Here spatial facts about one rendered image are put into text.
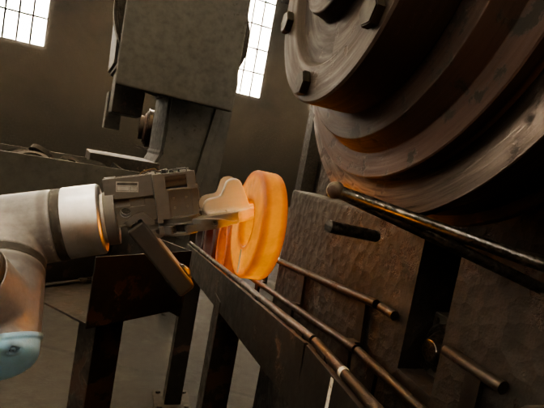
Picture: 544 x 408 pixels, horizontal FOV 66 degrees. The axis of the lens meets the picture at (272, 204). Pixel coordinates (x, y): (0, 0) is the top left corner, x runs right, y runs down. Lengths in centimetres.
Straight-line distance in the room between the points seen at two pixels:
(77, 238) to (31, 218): 5
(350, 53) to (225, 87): 276
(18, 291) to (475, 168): 41
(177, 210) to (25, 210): 17
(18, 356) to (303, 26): 45
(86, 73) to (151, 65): 759
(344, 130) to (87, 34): 1032
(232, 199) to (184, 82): 248
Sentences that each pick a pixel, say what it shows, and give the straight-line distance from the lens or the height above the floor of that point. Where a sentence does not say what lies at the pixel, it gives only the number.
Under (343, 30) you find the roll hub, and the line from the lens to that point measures 41.
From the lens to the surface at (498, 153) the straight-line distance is 33.
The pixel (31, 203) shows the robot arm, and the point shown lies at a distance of 55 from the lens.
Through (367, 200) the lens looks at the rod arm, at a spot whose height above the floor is 90.
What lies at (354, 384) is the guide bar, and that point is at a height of 71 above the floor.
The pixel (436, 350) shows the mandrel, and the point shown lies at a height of 74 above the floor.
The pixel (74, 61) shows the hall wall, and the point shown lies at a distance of 1060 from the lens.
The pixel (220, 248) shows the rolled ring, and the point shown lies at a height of 66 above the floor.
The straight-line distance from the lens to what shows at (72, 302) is 88.
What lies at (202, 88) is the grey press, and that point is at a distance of 305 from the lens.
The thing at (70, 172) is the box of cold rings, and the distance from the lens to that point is 275.
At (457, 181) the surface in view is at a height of 92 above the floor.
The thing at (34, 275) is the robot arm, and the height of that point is 75.
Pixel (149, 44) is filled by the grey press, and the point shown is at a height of 155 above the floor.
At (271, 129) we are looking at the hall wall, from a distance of 1089.
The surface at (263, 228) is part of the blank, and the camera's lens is 52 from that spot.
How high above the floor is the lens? 91
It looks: 5 degrees down
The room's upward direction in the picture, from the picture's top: 10 degrees clockwise
